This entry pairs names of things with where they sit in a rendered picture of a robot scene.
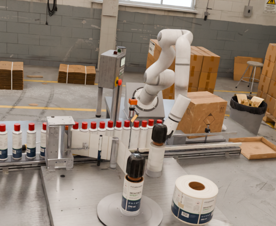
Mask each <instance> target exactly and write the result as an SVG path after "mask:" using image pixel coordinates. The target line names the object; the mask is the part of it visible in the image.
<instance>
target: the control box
mask: <svg viewBox="0 0 276 226"><path fill-rule="evenodd" d="M114 51H115V50H108V51H106V52H105V53H103V54H101V56H100V67H99V78H98V87H103V88H108V89H114V88H116V87H117V86H118V84H116V81H117V80H119V79H121V80H122V82H123V74H122V75H120V76H119V70H120V69H122V68H123V67H124V65H123V66H122V67H120V61H121V57H123V56H125V55H126V54H125V53H124V52H121V53H117V54H118V55H113V53H114Z"/></svg>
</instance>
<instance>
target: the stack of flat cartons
mask: <svg viewBox="0 0 276 226"><path fill-rule="evenodd" d="M23 76H24V74H23V62H10V61H0V89H1V90H4V89H6V90H23V82H24V78H23Z"/></svg>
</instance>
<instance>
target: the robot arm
mask: <svg viewBox="0 0 276 226"><path fill-rule="evenodd" d="M157 40H158V44H159V46H160V47H161V48H162V51H161V54H160V56H159V59H158V60H157V61H156V62H155V63H153V64H152V65H151V66H150V67H149V68H148V69H147V70H146V71H145V73H144V82H145V83H146V84H145V86H144V88H141V89H139V90H138V91H137V92H136V93H135V96H134V97H136V99H137V100H138V101H137V105H138V106H139V107H140V108H142V109H152V108H153V107H154V106H155V105H156V103H157V97H156V96H157V94H158V93H159V92H160V91H161V90H164V89H167V88H169V87H170V86H172V85H173V84H174V83H175V103H174V105H173V107H172V109H171V111H170V113H169V115H168V118H167V119H166V120H165V122H164V123H163V124H164V125H166V126H167V136H166V140H167V139H168V138H171V137H172V136H173V134H174V133H175V130H176V128H177V126H178V123H179V122H180V121H181V119H182V117H183V115H184V113H185V111H186V109H187V107H188V105H189V103H190V101H191V99H190V98H188V97H187V93H188V82H189V71H190V56H191V46H190V45H191V43H192V41H193V34H192V32H190V31H188V30H176V29H164V30H161V31H160V32H159V34H158V37H157ZM172 45H175V50H176V52H175V50H174V48H173V47H172ZM174 58H175V72H174V71H173V70H169V69H168V68H169V67H170V66H171V64H172V62H173V60H174Z"/></svg>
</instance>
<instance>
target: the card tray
mask: <svg viewBox="0 0 276 226"><path fill-rule="evenodd" d="M228 142H234V143H242V145H241V146H239V147H240V148H241V154H242V155H244V156H245V157H246V158H247V159H249V160H255V159H267V158H276V145H274V144H273V143H271V142H270V141H268V140H267V139H265V138H264V137H262V136H261V137H243V138H229V141H228Z"/></svg>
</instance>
